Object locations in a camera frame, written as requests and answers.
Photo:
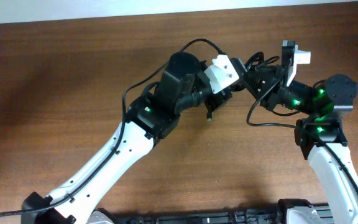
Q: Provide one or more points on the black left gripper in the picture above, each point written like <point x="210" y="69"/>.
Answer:
<point x="215" y="98"/>

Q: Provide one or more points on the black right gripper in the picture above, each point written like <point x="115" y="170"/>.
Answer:
<point x="267" y="76"/>

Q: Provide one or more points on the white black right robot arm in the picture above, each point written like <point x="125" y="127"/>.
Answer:
<point x="320" y="135"/>

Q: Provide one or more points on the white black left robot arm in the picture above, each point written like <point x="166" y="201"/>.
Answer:
<point x="185" y="83"/>

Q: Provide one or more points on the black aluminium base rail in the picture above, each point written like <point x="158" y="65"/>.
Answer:
<point x="284" y="211"/>

